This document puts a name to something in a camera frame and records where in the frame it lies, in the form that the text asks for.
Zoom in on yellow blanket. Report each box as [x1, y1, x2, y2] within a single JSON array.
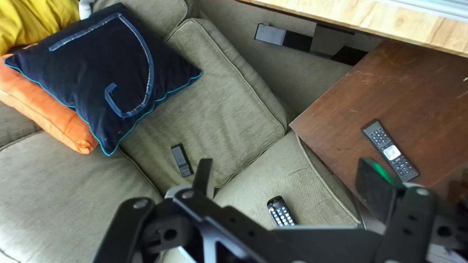
[[0, 0, 79, 54]]

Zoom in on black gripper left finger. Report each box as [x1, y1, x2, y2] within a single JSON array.
[[193, 158, 213, 197]]

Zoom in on navy blue throw pillow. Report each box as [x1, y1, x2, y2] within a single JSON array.
[[6, 3, 202, 155]]

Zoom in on light wooden robot table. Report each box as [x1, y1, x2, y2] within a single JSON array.
[[240, 0, 468, 57]]

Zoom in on dark wooden side table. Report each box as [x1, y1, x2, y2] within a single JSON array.
[[288, 41, 468, 206]]

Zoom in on black remote with white label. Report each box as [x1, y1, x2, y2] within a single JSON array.
[[362, 120, 419, 181]]

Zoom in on black remote on armrest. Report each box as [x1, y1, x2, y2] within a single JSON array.
[[266, 196, 295, 227]]

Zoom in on orange throw pillow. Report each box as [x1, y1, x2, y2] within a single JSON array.
[[0, 54, 98, 155]]

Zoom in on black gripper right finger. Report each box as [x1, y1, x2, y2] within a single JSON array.
[[355, 158, 405, 225]]

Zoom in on small black remote on seat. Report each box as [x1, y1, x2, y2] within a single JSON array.
[[171, 145, 193, 177]]

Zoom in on beige fabric sofa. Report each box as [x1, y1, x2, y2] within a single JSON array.
[[0, 5, 358, 263]]

